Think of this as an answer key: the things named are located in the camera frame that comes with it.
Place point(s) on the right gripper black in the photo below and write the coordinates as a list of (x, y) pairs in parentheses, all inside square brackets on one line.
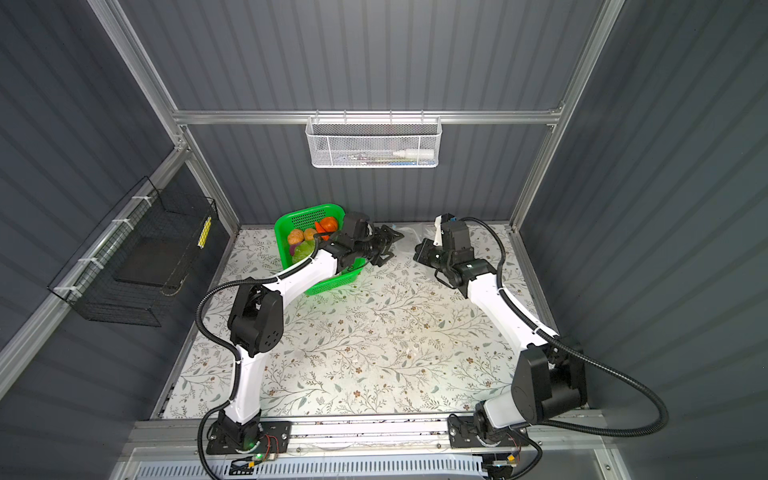
[(424, 248)]

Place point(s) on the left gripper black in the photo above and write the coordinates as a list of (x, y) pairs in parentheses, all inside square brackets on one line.
[(383, 242)]

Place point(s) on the clear zip top bag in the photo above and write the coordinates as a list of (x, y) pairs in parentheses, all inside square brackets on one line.
[(417, 231)]

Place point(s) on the red tomato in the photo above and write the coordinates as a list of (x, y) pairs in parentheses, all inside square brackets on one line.
[(330, 224)]

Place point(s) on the orange carrot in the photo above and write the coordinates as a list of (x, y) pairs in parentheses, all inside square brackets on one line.
[(321, 231)]

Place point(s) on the green plastic basket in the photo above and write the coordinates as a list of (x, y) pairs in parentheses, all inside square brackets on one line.
[(307, 218)]

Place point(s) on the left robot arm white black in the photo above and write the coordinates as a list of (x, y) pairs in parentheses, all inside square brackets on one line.
[(256, 322)]

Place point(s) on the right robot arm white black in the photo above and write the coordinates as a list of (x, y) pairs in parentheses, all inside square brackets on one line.
[(547, 380)]

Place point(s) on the napa cabbage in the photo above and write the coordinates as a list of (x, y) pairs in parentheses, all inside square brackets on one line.
[(304, 251)]

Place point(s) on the white marker in basket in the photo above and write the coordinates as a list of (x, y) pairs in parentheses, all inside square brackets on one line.
[(415, 154)]

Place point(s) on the black pad in basket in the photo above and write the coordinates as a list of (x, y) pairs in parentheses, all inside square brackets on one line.
[(157, 262)]

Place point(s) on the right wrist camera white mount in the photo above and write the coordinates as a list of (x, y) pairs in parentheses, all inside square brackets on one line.
[(440, 223)]

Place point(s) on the white wire wall basket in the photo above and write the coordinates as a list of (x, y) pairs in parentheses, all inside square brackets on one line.
[(367, 142)]

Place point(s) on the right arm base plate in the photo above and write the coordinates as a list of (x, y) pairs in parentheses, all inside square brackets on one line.
[(475, 431)]

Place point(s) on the white vented cable duct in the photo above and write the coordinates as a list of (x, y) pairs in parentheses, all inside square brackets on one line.
[(446, 466)]

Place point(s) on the black wire wall basket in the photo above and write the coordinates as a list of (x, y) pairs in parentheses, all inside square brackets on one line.
[(87, 284)]

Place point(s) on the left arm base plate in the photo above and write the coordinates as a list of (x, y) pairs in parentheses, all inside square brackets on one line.
[(255, 438)]

